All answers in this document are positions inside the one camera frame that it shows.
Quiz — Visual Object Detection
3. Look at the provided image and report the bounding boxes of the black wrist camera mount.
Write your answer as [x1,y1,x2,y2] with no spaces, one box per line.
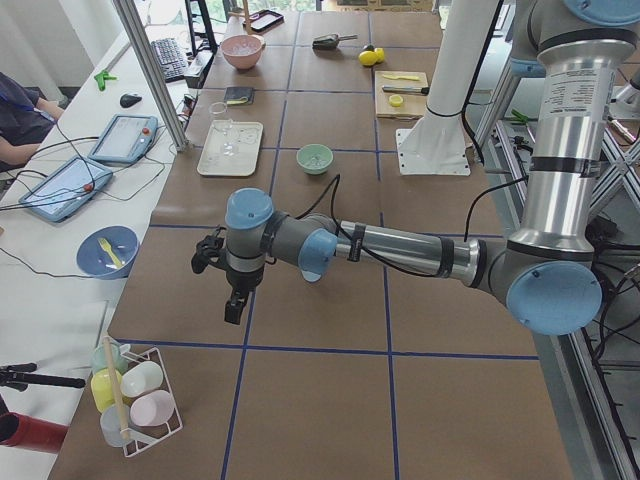
[191,225,228,274]

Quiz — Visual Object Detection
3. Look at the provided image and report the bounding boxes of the wooden cup stand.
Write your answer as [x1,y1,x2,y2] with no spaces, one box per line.
[226,0,254,35]

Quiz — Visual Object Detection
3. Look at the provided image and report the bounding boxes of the cream bear tray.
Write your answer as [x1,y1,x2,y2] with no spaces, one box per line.
[196,120,263,177]

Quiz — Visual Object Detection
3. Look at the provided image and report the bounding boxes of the black keyboard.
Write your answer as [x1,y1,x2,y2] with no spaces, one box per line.
[150,38,189,83]

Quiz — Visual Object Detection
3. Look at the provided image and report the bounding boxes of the yellow lemon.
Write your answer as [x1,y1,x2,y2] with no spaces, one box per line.
[358,50,379,67]
[374,47,386,63]

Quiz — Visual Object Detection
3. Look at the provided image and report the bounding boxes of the yellow plastic knife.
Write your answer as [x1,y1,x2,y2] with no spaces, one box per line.
[382,73,421,82]

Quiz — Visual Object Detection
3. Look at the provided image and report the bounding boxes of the grey folded cloth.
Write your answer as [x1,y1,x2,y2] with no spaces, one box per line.
[223,86,255,106]

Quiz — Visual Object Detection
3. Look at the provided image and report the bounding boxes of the half lemon slice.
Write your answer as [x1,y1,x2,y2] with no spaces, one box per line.
[388,94,404,108]

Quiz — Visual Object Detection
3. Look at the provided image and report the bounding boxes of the blue bowl with fork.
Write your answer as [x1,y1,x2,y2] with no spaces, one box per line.
[76,226,139,280]

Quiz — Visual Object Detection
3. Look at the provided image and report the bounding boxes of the seated person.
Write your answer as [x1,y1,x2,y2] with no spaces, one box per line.
[1,73,64,172]

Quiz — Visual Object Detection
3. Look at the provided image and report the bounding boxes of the wooden cutting board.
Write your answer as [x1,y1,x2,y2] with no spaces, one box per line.
[374,71,429,119]

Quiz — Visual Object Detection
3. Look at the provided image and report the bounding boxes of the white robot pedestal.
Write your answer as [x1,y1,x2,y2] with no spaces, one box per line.
[398,0,502,176]

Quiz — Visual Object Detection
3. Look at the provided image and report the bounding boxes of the far blue teach pendant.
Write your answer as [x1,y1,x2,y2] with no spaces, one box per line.
[88,114,159,165]

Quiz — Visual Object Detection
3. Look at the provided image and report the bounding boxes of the red cylinder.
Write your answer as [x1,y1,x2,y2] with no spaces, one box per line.
[1,412,68,454]

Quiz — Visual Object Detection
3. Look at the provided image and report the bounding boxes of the black camera tripod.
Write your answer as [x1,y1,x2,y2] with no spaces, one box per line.
[1,363,86,392]

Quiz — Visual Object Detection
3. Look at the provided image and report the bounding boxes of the green bowl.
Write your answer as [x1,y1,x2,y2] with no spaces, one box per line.
[296,144,334,175]

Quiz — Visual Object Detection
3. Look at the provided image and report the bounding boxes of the white wire cup rack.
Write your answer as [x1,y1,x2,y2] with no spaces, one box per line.
[90,336,183,458]

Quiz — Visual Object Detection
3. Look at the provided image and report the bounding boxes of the clear wine glass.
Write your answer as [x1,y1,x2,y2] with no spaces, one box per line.
[209,101,236,156]

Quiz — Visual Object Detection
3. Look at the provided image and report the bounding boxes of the pink bowl with ice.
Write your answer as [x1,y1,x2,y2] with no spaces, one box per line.
[220,35,264,70]

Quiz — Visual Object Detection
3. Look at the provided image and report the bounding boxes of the aluminium frame post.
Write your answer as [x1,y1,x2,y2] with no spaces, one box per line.
[112,0,189,152]

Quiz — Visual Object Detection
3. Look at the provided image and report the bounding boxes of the near blue teach pendant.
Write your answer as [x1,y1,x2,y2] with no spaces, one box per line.
[19,156,113,223]

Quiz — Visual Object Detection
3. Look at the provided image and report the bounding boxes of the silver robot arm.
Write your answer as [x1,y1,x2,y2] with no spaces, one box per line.
[216,1,639,335]

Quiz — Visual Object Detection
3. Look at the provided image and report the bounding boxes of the ice cubes in green bowl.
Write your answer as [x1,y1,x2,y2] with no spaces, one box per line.
[306,155,324,168]

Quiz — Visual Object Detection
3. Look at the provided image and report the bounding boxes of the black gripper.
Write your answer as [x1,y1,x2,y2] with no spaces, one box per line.
[224,249,265,324]

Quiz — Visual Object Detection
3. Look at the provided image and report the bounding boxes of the black computer mouse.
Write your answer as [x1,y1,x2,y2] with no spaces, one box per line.
[119,93,142,109]

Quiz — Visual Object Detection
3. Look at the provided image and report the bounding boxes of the metal ice scoop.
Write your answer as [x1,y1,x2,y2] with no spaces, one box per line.
[312,34,358,51]

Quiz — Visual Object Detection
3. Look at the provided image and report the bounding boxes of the blue teach pendant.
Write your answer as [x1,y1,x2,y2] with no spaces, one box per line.
[88,114,159,165]
[19,156,113,223]

